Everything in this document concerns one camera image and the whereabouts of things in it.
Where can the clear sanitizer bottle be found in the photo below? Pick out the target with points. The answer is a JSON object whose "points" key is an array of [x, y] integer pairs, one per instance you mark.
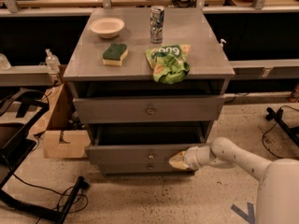
{"points": [[52, 61]]}

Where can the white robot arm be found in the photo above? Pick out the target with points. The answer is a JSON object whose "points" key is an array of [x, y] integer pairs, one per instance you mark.
{"points": [[278, 189]]}

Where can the cardboard box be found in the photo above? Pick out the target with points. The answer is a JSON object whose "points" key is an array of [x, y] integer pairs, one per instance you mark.
{"points": [[62, 138]]}

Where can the white paper bowl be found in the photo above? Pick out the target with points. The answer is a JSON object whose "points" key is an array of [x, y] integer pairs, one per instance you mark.
{"points": [[107, 27]]}

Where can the black stand right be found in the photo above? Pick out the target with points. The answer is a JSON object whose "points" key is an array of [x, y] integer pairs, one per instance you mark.
{"points": [[292, 132]]}

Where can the green yellow sponge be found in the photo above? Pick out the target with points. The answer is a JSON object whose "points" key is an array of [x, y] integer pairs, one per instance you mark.
{"points": [[115, 54]]}

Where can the small white pump bottle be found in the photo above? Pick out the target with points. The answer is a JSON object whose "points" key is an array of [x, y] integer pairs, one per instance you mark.
{"points": [[222, 43]]}

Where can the silver patterned drink can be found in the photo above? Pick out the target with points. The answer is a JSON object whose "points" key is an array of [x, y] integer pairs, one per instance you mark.
{"points": [[156, 24]]}

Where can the black metal stand left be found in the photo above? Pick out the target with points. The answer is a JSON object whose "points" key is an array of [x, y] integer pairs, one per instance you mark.
{"points": [[15, 147]]}

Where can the grey drawer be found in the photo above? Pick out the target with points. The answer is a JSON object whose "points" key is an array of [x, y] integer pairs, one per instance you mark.
{"points": [[135, 109], [143, 144]]}

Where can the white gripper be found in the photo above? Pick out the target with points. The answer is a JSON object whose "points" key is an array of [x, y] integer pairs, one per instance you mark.
{"points": [[193, 160]]}

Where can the grey top drawer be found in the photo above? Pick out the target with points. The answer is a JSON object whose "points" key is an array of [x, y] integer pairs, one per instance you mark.
{"points": [[135, 109]]}

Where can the grey wooden drawer cabinet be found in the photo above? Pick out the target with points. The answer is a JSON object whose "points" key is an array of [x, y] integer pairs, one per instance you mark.
{"points": [[88, 77]]}

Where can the green chip bag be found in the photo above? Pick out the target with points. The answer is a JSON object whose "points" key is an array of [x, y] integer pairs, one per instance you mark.
{"points": [[169, 63]]}

